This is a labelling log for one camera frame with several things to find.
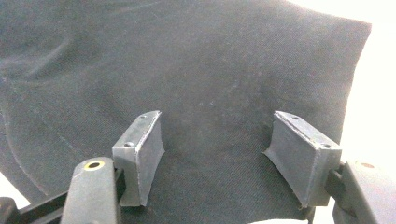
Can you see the black tank top white trim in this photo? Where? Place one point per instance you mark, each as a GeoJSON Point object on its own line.
{"type": "Point", "coordinates": [202, 62]}

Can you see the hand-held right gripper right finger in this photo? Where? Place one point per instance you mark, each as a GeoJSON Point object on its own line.
{"type": "Point", "coordinates": [306, 161]}

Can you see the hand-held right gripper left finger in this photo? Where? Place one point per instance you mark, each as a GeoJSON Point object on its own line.
{"type": "Point", "coordinates": [137, 158]}

